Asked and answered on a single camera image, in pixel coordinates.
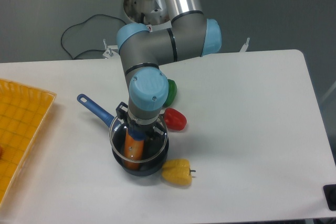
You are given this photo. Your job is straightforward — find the glass pot lid blue knob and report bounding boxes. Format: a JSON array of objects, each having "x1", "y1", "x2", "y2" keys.
[{"x1": 109, "y1": 116, "x2": 169, "y2": 164}]

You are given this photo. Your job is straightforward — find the yellow toy bell pepper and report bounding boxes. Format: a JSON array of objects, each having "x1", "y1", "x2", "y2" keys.
[{"x1": 161, "y1": 159, "x2": 194, "y2": 186}]

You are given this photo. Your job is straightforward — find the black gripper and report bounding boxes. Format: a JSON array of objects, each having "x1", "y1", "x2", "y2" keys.
[{"x1": 116, "y1": 102, "x2": 164, "y2": 142}]

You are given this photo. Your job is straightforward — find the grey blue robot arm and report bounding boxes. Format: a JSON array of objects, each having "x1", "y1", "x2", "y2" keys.
[{"x1": 117, "y1": 0, "x2": 222, "y2": 141}]

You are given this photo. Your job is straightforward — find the black floor cable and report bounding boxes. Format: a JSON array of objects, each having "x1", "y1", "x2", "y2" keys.
[{"x1": 60, "y1": 14, "x2": 129, "y2": 60}]

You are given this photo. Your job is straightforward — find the green toy bell pepper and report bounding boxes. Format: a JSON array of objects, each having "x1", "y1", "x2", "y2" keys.
[{"x1": 163, "y1": 79, "x2": 177, "y2": 108}]

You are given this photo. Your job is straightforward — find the orange toy baguette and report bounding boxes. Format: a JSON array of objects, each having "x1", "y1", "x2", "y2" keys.
[{"x1": 124, "y1": 131, "x2": 144, "y2": 170}]

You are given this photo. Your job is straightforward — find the red toy bell pepper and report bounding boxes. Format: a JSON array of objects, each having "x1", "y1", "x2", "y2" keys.
[{"x1": 163, "y1": 108, "x2": 187, "y2": 131}]

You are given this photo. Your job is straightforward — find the dark pot blue handle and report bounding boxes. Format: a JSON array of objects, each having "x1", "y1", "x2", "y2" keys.
[{"x1": 77, "y1": 94, "x2": 168, "y2": 176}]

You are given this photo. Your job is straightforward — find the black object table corner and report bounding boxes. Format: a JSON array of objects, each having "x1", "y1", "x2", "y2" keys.
[{"x1": 323, "y1": 184, "x2": 336, "y2": 211}]

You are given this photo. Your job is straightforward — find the yellow woven basket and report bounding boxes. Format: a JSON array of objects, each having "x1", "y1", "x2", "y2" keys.
[{"x1": 1, "y1": 79, "x2": 57, "y2": 202}]

